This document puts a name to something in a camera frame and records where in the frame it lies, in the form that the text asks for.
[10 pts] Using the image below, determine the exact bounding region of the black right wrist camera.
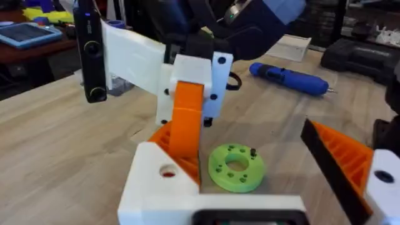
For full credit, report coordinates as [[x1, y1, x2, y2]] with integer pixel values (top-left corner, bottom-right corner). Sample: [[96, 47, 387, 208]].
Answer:
[[72, 0, 108, 104]]

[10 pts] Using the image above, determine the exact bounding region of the white box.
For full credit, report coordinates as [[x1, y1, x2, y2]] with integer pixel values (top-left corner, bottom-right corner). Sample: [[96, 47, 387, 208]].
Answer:
[[264, 33, 313, 63]]

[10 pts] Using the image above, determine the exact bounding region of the black tool case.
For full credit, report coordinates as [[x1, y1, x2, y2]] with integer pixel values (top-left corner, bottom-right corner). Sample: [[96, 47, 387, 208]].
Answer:
[[319, 37, 400, 86]]

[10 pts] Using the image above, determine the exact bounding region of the blue framed tablet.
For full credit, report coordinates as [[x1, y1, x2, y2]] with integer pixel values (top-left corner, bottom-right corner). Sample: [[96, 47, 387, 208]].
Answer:
[[0, 21, 64, 50]]

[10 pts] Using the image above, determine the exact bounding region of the yellow and blue toy heap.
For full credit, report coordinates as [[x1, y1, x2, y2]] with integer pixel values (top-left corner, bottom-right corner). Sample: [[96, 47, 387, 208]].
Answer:
[[21, 0, 75, 24]]

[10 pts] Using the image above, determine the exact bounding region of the white orange left gripper right finger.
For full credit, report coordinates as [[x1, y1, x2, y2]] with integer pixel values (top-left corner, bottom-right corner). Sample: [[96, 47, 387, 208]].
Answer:
[[300, 117, 400, 225]]

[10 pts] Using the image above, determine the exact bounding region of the small clear plastic box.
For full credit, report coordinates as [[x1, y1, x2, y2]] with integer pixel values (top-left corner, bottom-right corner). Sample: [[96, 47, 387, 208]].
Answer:
[[106, 74, 136, 97]]

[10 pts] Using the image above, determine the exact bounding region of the black cable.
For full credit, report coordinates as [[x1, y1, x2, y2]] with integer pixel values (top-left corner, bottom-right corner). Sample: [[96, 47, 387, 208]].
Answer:
[[225, 71, 243, 92]]

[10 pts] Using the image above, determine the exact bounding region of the bare white left gripper left finger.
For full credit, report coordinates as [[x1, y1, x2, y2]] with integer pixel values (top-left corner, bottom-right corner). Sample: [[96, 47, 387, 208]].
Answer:
[[117, 141, 201, 225]]

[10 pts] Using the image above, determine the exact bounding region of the blue electric screwdriver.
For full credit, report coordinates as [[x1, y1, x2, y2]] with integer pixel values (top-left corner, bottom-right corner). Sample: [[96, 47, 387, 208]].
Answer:
[[248, 62, 338, 98]]

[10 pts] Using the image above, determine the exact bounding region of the green disc with holes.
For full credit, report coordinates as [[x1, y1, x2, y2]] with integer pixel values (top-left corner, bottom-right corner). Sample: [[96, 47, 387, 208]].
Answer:
[[207, 142, 266, 194]]

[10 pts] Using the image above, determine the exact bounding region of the orange ribbed wedge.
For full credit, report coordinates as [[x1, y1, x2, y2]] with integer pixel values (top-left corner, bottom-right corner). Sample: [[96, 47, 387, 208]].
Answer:
[[147, 121, 201, 186]]

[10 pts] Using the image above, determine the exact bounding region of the brown side desk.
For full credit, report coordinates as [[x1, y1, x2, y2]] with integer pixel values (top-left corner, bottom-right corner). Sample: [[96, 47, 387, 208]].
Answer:
[[0, 37, 78, 65]]

